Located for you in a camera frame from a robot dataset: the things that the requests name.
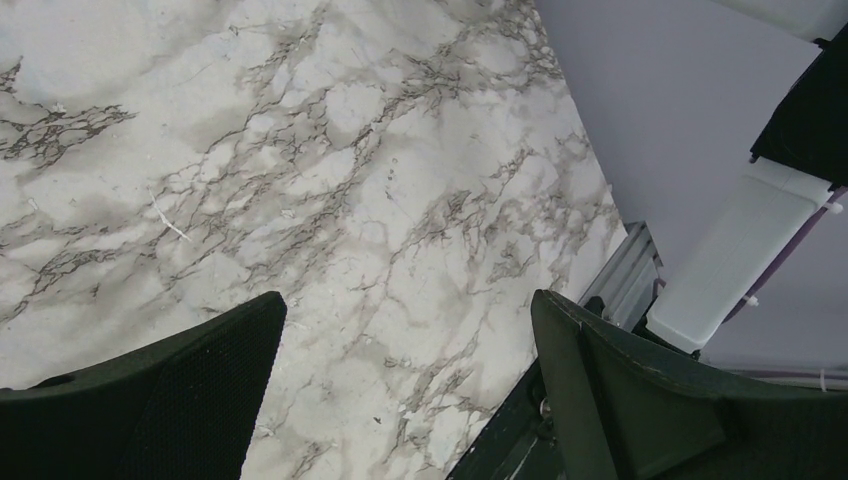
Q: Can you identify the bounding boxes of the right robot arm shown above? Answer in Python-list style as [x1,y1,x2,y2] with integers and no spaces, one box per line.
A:
[643,1,847,354]

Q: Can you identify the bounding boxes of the aluminium frame rail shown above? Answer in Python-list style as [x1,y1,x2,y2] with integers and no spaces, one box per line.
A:
[578,221,665,331]

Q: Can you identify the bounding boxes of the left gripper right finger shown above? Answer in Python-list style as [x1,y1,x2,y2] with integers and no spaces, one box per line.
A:
[531,290,847,479]

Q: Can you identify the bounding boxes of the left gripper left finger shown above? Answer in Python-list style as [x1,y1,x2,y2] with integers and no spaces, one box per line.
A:
[1,291,287,479]

